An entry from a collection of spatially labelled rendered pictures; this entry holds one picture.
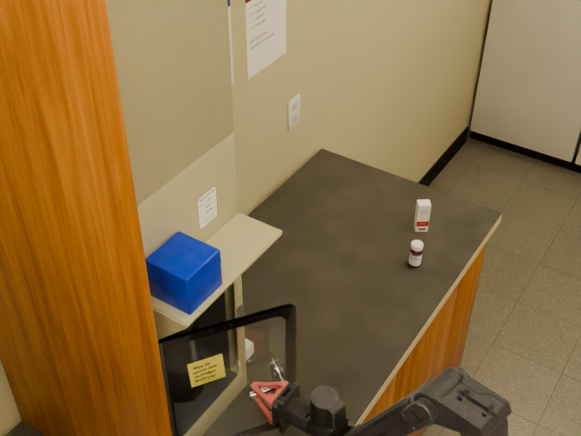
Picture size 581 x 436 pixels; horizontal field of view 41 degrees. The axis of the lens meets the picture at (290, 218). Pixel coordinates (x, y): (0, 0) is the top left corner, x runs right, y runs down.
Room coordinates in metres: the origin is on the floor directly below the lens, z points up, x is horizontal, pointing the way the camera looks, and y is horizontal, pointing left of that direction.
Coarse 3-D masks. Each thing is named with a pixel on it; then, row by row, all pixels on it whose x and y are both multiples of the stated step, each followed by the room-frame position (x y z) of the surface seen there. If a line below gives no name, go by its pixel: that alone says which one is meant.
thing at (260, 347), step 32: (256, 320) 1.11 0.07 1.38; (288, 320) 1.13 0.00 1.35; (192, 352) 1.05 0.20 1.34; (224, 352) 1.08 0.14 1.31; (256, 352) 1.10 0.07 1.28; (288, 352) 1.13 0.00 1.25; (224, 384) 1.08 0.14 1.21; (192, 416) 1.05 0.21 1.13; (224, 416) 1.07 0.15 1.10; (256, 416) 1.10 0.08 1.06
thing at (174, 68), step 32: (128, 0) 1.09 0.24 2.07; (160, 0) 1.15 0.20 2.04; (192, 0) 1.22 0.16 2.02; (224, 0) 1.29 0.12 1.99; (128, 32) 1.09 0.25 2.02; (160, 32) 1.14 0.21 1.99; (192, 32) 1.21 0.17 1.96; (224, 32) 1.28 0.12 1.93; (128, 64) 1.08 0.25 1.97; (160, 64) 1.14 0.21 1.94; (192, 64) 1.20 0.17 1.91; (224, 64) 1.28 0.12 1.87; (128, 96) 1.07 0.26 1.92; (160, 96) 1.13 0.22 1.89; (192, 96) 1.20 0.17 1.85; (224, 96) 1.27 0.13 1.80; (128, 128) 1.06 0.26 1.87; (160, 128) 1.12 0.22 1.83; (192, 128) 1.19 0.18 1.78; (224, 128) 1.27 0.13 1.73; (160, 160) 1.11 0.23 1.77; (192, 160) 1.19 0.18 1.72
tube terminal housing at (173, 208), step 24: (216, 144) 1.25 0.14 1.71; (192, 168) 1.18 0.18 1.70; (216, 168) 1.24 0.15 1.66; (168, 192) 1.12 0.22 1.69; (192, 192) 1.18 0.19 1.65; (144, 216) 1.07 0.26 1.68; (168, 216) 1.12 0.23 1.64; (192, 216) 1.17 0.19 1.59; (144, 240) 1.06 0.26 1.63; (240, 288) 1.29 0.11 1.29
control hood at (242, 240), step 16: (240, 224) 1.25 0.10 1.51; (256, 224) 1.25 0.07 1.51; (208, 240) 1.20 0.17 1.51; (224, 240) 1.20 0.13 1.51; (240, 240) 1.20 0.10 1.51; (256, 240) 1.20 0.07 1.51; (272, 240) 1.20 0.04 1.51; (224, 256) 1.15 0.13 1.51; (240, 256) 1.15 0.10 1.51; (256, 256) 1.16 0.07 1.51; (224, 272) 1.10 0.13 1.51; (240, 272) 1.11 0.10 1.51; (224, 288) 1.06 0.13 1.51; (160, 304) 1.02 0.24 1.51; (208, 304) 1.02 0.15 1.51; (160, 320) 1.00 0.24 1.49; (176, 320) 0.98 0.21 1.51; (192, 320) 0.98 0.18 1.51; (160, 336) 1.00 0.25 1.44
